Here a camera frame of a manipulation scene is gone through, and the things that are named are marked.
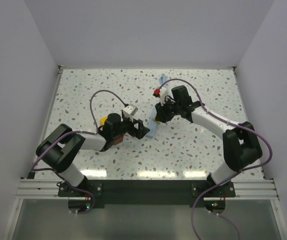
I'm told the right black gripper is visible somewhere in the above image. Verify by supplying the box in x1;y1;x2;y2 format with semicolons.
155;97;181;124

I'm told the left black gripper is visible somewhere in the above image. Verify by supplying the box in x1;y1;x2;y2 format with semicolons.
112;114;150;139

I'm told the light blue power strip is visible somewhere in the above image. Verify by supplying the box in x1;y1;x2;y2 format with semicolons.
145;107;159;138

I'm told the red square plug adapter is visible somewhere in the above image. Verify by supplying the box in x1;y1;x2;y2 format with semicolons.
112;134;124;146

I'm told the yellow cube socket adapter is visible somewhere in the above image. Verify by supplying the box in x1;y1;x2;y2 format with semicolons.
100;116;108;126

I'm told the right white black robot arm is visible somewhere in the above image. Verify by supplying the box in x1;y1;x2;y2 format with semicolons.
153;85;263;197

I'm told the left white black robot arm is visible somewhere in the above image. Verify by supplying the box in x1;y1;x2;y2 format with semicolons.
35;113;150;196

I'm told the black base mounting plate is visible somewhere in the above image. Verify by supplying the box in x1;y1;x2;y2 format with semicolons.
56;179;236;212

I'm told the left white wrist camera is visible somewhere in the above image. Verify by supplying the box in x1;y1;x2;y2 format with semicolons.
121;104;138;119

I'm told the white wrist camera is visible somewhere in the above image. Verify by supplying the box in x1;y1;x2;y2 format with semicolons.
153;87;169;106
121;104;138;119

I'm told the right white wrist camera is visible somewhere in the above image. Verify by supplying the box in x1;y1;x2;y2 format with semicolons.
153;87;169;106

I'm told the aluminium table frame rail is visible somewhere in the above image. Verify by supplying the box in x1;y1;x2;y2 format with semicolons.
232;179;279;200

